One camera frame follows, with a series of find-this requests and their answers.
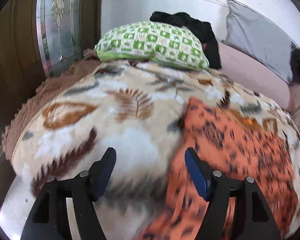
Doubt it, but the orange black floral garment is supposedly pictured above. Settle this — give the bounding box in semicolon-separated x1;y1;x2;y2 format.
139;97;298;239

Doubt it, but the beige leaf-pattern fleece blanket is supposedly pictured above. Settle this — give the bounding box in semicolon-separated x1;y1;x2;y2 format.
11;60;300;239

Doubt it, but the grey pillow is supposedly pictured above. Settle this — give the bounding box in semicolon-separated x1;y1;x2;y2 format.
224;0;296;83

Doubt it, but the brown wooden door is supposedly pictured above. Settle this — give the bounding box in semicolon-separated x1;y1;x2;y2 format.
0;0;101;207

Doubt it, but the black cloth behind pillow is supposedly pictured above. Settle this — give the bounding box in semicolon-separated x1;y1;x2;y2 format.
150;11;222;70

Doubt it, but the green white patterned pillow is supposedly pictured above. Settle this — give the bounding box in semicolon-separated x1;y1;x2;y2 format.
94;21;210;71

